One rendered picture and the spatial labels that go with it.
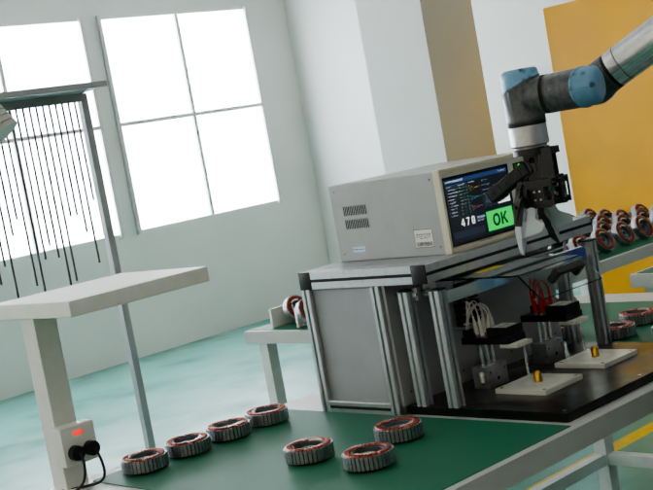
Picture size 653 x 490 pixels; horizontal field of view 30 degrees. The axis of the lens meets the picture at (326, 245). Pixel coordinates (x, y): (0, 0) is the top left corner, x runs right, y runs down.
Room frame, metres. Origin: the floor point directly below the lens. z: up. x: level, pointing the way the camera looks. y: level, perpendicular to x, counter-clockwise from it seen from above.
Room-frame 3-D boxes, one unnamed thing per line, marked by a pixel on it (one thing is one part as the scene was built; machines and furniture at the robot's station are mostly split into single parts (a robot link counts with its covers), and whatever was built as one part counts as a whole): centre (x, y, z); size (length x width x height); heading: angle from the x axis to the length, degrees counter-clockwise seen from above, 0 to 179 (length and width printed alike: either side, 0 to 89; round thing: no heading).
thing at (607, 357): (3.03, -0.62, 0.78); 0.15 x 0.15 x 0.01; 43
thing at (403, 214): (3.20, -0.32, 1.22); 0.44 x 0.39 x 0.20; 133
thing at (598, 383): (2.96, -0.52, 0.76); 0.64 x 0.47 x 0.02; 133
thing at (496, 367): (2.97, -0.34, 0.80); 0.07 x 0.05 x 0.06; 133
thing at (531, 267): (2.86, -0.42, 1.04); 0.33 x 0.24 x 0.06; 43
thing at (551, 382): (2.87, -0.44, 0.78); 0.15 x 0.15 x 0.01; 43
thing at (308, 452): (2.65, 0.12, 0.77); 0.11 x 0.11 x 0.04
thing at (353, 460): (2.51, -0.01, 0.77); 0.11 x 0.11 x 0.04
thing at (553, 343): (3.14, -0.52, 0.80); 0.07 x 0.05 x 0.06; 133
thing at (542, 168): (2.37, -0.43, 1.29); 0.09 x 0.08 x 0.12; 51
